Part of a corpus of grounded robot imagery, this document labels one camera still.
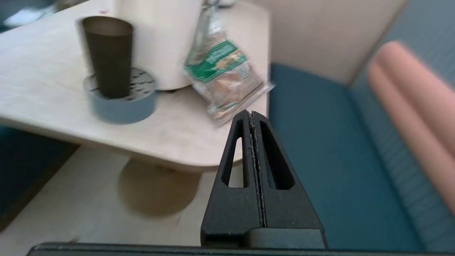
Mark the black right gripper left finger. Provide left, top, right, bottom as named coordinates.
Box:
left=201, top=110, right=266, bottom=248

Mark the dark plastic cup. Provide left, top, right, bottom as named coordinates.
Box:
left=76, top=16, right=135, bottom=99

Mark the green label snack bag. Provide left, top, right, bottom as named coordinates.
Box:
left=183, top=3, right=276, bottom=127

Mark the white napkin pack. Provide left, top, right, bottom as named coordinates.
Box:
left=4, top=7, right=54, bottom=28

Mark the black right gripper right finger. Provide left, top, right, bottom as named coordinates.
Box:
left=252, top=111, right=327, bottom=249

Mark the bronze table pedestal base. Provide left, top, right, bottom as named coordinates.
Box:
left=119, top=158, right=202, bottom=218

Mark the pink cylindrical bolster cushion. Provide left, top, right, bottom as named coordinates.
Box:
left=368, top=41, right=455, bottom=215

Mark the round blue-grey perforated drip tray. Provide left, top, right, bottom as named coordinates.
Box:
left=84, top=68, right=157, bottom=125

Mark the large white tea dispenser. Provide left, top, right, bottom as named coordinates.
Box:
left=114, top=0, right=205, bottom=91

